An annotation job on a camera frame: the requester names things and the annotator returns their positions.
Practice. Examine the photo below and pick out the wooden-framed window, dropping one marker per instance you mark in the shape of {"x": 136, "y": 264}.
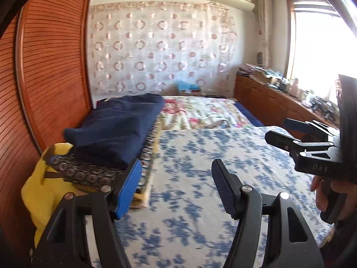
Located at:
{"x": 315, "y": 47}

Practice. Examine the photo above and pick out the long wooden cabinet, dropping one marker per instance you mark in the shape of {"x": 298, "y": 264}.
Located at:
{"x": 267, "y": 100}

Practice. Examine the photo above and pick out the cardboard box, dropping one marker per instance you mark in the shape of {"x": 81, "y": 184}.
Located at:
{"x": 263, "y": 76}

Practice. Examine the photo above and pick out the circle-patterned wall curtain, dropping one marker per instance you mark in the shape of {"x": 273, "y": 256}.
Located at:
{"x": 161, "y": 47}

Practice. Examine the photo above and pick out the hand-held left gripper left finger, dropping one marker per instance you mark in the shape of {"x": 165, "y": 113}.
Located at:
{"x": 129, "y": 189}

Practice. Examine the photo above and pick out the pink floral quilt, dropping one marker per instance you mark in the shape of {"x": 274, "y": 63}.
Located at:
{"x": 200, "y": 111}

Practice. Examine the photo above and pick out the person's right forearm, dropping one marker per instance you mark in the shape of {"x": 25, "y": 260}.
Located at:
{"x": 341, "y": 245}

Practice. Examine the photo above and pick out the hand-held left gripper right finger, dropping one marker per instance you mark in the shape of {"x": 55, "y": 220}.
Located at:
{"x": 223, "y": 184}

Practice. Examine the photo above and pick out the wooden slatted wardrobe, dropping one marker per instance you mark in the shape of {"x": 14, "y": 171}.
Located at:
{"x": 50, "y": 75}

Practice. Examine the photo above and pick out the blue plastic bag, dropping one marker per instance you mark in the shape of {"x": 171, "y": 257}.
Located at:
{"x": 187, "y": 85}

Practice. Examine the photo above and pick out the dark blue blanket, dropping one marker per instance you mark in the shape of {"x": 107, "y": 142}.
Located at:
{"x": 249, "y": 114}

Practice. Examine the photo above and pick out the yellow plush toy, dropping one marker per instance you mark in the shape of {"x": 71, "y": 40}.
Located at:
{"x": 41, "y": 195}

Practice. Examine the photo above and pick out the navy printed t-shirt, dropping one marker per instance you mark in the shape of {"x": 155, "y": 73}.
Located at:
{"x": 117, "y": 128}

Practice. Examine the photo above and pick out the blue floral bed sheet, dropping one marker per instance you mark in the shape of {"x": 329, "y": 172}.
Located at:
{"x": 189, "y": 187}

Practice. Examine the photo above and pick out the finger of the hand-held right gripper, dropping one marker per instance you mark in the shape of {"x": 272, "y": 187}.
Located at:
{"x": 279, "y": 139}
{"x": 297, "y": 125}

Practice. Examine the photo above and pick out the beige window curtain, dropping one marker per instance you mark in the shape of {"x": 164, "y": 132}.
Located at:
{"x": 264, "y": 28}

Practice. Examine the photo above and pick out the person's right hand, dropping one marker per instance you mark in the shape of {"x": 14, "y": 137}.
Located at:
{"x": 318, "y": 192}

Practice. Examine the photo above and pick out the white bottle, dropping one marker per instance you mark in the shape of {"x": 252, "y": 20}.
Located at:
{"x": 295, "y": 88}

